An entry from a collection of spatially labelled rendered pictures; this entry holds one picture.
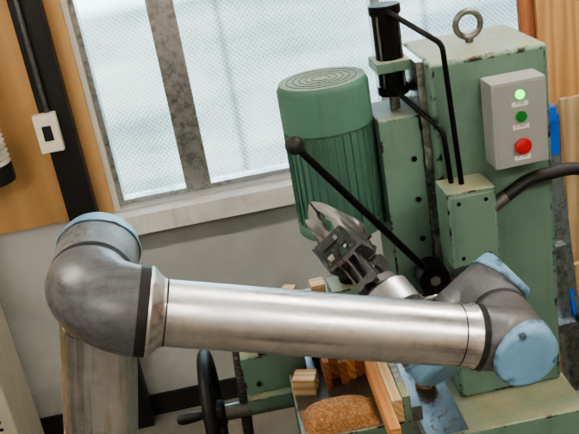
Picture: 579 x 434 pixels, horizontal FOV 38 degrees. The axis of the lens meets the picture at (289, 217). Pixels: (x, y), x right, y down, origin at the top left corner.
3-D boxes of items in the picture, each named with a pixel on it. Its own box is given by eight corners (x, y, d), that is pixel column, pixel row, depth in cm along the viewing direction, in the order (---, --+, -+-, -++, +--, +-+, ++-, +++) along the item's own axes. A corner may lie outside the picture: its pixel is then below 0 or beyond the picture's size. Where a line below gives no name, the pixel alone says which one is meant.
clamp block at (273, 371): (243, 360, 193) (235, 325, 189) (301, 348, 193) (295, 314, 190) (247, 397, 179) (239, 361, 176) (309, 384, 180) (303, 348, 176)
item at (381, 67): (371, 91, 166) (360, 4, 160) (411, 83, 167) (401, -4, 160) (380, 101, 159) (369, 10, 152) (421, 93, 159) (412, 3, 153)
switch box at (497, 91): (485, 160, 158) (479, 77, 152) (537, 150, 159) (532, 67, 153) (496, 170, 153) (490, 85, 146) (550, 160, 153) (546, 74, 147)
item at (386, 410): (341, 307, 201) (339, 293, 200) (349, 306, 201) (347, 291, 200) (392, 448, 152) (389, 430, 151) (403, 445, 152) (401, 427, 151)
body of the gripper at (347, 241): (341, 216, 136) (386, 269, 130) (362, 228, 143) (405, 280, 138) (308, 248, 138) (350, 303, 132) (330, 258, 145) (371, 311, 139)
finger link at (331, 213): (311, 183, 142) (343, 221, 138) (326, 193, 147) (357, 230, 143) (298, 196, 143) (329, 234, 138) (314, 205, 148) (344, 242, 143)
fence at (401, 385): (347, 280, 214) (345, 260, 212) (354, 278, 214) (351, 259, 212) (405, 421, 158) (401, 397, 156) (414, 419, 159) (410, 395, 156)
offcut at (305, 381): (294, 395, 172) (291, 381, 170) (297, 383, 175) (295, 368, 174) (316, 395, 170) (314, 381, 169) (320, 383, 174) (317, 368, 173)
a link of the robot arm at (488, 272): (548, 308, 122) (483, 364, 124) (519, 274, 132) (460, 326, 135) (508, 269, 119) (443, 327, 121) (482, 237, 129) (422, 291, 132)
